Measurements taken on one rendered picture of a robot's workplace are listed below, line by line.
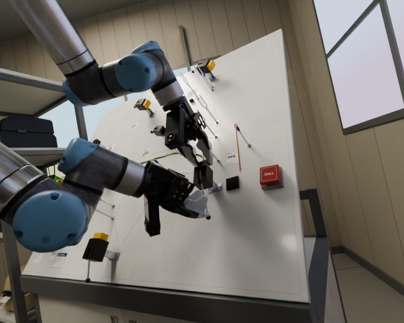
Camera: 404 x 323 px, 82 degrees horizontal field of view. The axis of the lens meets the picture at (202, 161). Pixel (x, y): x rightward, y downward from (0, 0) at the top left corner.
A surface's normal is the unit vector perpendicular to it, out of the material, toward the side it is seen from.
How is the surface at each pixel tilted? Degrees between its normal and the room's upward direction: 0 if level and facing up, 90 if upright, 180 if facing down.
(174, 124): 62
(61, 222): 90
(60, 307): 90
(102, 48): 90
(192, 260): 54
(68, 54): 131
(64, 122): 90
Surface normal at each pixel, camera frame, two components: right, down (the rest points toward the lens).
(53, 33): 0.38, 0.55
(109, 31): -0.11, -0.03
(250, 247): -0.52, -0.53
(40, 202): 0.37, -0.11
